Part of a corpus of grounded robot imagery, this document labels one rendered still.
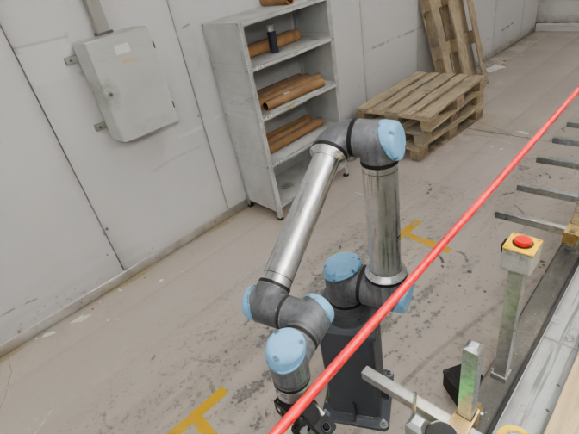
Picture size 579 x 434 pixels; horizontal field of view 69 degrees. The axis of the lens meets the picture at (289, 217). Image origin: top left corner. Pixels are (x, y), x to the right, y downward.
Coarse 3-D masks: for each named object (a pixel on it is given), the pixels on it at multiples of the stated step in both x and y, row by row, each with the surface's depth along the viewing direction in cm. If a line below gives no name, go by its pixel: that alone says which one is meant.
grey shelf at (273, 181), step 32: (320, 0) 310; (224, 32) 283; (256, 32) 331; (320, 32) 338; (224, 64) 301; (256, 64) 294; (288, 64) 363; (320, 64) 355; (224, 96) 322; (256, 96) 296; (320, 96) 374; (256, 128) 312; (320, 128) 371; (256, 160) 334; (288, 160) 398; (256, 192) 359; (288, 192) 363
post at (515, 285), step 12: (516, 276) 106; (516, 288) 107; (504, 300) 112; (516, 300) 109; (504, 312) 114; (516, 312) 111; (504, 324) 116; (516, 324) 116; (504, 336) 118; (504, 348) 120; (504, 360) 123; (492, 372) 129; (504, 372) 125
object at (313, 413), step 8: (312, 408) 100; (320, 408) 101; (304, 416) 99; (312, 416) 99; (320, 416) 100; (312, 424) 98; (320, 424) 99; (328, 424) 99; (320, 432) 98; (328, 432) 98
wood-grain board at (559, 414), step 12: (576, 360) 108; (576, 372) 106; (564, 384) 104; (576, 384) 103; (564, 396) 101; (576, 396) 101; (564, 408) 99; (576, 408) 98; (552, 420) 97; (564, 420) 96; (576, 420) 96; (552, 432) 95; (564, 432) 94; (576, 432) 94
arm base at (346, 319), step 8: (360, 304) 166; (336, 312) 167; (344, 312) 165; (352, 312) 165; (360, 312) 166; (368, 312) 169; (336, 320) 168; (344, 320) 166; (352, 320) 166; (360, 320) 167; (344, 328) 168
